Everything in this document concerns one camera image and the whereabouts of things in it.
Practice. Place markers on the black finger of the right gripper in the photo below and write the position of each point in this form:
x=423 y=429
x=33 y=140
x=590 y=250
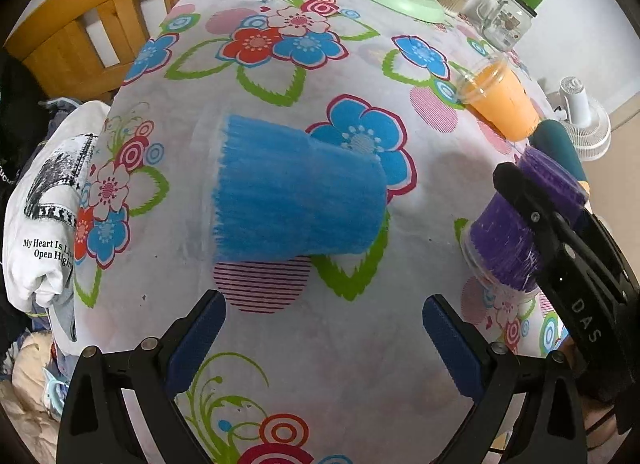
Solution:
x=581 y=258

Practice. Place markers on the glass jar, green lid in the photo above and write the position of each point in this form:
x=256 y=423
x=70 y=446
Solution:
x=503 y=23

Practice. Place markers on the floral tablecloth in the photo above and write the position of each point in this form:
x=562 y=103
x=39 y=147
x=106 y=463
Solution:
x=322 y=358

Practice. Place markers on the wooden chair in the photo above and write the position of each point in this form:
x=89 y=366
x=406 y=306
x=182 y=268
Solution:
x=82 y=48

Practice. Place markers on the white printed t-shirt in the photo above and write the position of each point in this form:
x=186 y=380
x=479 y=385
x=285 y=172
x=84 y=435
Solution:
x=38 y=260

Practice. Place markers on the purple plastic cup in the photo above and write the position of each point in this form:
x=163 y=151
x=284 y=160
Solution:
x=499 y=247

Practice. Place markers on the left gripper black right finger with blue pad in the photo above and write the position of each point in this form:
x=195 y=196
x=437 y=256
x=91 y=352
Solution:
x=549 y=428

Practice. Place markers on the orange plastic cup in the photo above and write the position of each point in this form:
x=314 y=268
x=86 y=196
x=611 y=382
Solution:
x=491 y=88

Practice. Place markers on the dark teal cup, yellow band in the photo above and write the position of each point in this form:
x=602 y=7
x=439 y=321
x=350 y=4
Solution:
x=551 y=138

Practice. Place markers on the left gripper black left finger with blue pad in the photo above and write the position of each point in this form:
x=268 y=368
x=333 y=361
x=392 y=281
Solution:
x=96 y=426

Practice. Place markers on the blue plastic cup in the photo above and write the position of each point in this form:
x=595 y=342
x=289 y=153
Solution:
x=279 y=193

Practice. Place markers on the black jacket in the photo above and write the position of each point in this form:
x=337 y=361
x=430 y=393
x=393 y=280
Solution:
x=24 y=122

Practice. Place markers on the white floor fan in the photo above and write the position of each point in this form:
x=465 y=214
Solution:
x=585 y=120

